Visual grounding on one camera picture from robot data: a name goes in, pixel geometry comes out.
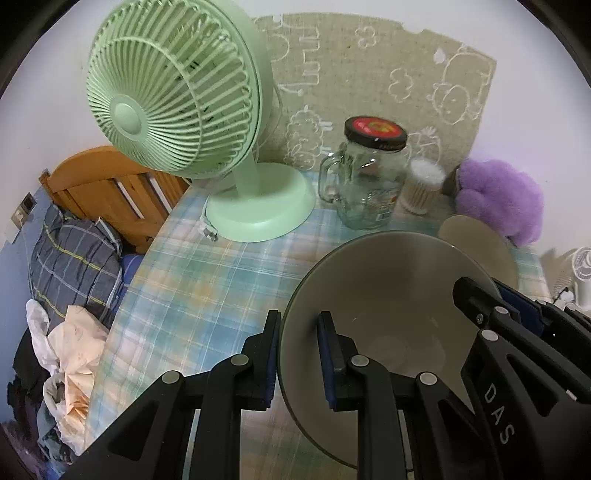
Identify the green desk fan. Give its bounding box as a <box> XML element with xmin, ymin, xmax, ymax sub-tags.
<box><xmin>86</xmin><ymin>1</ymin><xmax>315</xmax><ymax>243</ymax></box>

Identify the glass mason jar mug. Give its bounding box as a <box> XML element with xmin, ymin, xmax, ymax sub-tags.
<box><xmin>318</xmin><ymin>115</ymin><xmax>408</xmax><ymax>230</ymax></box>

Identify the white floor fan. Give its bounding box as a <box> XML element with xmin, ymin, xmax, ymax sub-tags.
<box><xmin>552</xmin><ymin>246</ymin><xmax>591</xmax><ymax>312</ymax></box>

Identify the grey plaid pillow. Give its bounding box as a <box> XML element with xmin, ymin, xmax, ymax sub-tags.
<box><xmin>29</xmin><ymin>204</ymin><xmax>123</xmax><ymax>329</ymax></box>

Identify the green patterned mat board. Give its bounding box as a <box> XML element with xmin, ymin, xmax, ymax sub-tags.
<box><xmin>255</xmin><ymin>13</ymin><xmax>496</xmax><ymax>171</ymax></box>

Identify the purple plush toy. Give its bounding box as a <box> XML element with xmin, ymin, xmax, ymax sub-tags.
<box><xmin>455</xmin><ymin>159</ymin><xmax>544</xmax><ymax>247</ymax></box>

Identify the green floral bowl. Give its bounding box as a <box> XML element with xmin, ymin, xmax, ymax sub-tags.
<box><xmin>438</xmin><ymin>215</ymin><xmax>519</xmax><ymax>289</ymax></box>
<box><xmin>279</xmin><ymin>231</ymin><xmax>498</xmax><ymax>467</ymax></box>

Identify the plaid tablecloth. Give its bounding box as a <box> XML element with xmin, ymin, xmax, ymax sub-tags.
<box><xmin>84</xmin><ymin>181</ymin><xmax>551</xmax><ymax>479</ymax></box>

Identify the cotton swab container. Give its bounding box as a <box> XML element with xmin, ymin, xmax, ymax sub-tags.
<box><xmin>400</xmin><ymin>158</ymin><xmax>446</xmax><ymax>215</ymax></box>

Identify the wall power socket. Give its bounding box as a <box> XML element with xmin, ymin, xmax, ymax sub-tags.
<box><xmin>11</xmin><ymin>193</ymin><xmax>36</xmax><ymax>229</ymax></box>

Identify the wooden bed headboard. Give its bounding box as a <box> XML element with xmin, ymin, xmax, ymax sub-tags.
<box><xmin>39</xmin><ymin>146</ymin><xmax>189</xmax><ymax>254</ymax></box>

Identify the pale crumpled cloth pile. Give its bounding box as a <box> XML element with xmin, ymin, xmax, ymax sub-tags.
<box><xmin>26</xmin><ymin>299</ymin><xmax>108</xmax><ymax>455</ymax></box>

